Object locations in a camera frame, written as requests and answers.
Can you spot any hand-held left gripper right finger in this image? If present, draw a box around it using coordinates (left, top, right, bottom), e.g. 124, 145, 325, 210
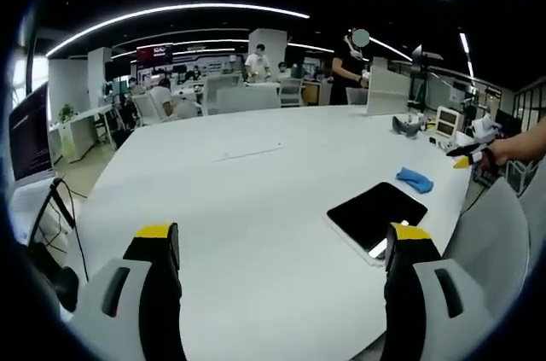
381, 222, 496, 361

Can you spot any white box device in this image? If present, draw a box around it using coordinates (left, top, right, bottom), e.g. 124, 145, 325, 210
434, 106, 461, 138

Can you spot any green potted plant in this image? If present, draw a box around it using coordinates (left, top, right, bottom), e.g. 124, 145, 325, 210
56, 103, 78, 124

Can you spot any black mirror with white frame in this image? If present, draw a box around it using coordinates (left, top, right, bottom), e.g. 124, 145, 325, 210
326, 181, 429, 269

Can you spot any white office chair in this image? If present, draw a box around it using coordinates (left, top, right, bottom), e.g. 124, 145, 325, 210
279, 78, 305, 108

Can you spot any computer monitor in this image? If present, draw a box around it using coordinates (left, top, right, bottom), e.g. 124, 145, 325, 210
7, 81, 57, 186

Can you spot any curved ceiling light strip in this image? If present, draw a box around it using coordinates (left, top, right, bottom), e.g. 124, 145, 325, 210
44, 3, 311, 58

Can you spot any black cable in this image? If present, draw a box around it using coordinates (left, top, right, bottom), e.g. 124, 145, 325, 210
26, 177, 90, 283

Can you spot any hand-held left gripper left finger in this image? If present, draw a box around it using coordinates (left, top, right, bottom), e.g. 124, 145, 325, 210
70, 220, 187, 361

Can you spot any grey office chair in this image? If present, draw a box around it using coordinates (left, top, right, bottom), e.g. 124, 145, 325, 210
442, 176, 531, 320

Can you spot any red wall screen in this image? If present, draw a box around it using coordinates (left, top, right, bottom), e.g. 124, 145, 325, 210
136, 43, 174, 67

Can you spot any person's right hand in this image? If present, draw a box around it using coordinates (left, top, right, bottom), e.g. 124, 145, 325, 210
489, 137, 520, 166

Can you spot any grey curved object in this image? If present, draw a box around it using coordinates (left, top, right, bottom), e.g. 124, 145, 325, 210
392, 115, 422, 141

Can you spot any blue cleaning cloth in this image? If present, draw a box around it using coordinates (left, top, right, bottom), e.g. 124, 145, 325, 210
394, 166, 435, 195

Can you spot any white desk divider panel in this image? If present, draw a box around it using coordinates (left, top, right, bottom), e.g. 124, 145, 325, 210
365, 57, 414, 117

